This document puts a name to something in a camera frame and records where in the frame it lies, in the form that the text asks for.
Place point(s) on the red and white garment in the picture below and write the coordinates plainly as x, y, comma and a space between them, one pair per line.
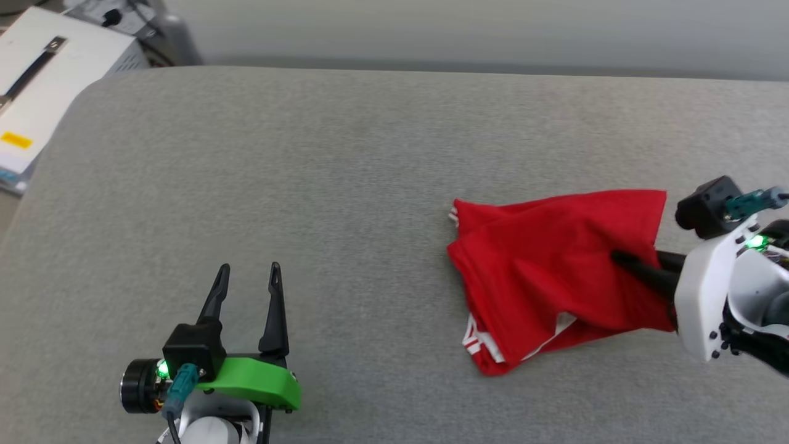
542, 265

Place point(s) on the grey case with white label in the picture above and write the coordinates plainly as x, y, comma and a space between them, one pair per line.
160, 31

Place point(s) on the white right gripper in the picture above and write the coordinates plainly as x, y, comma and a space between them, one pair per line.
706, 296

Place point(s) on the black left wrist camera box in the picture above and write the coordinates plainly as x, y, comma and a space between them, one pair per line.
194, 348

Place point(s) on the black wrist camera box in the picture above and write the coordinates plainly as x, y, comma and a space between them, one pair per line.
706, 206
194, 348

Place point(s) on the grey fabric sofa seat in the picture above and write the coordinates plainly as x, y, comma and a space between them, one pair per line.
370, 185

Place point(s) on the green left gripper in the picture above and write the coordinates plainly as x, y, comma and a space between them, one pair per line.
259, 379

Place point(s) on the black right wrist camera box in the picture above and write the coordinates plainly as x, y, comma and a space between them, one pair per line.
706, 206

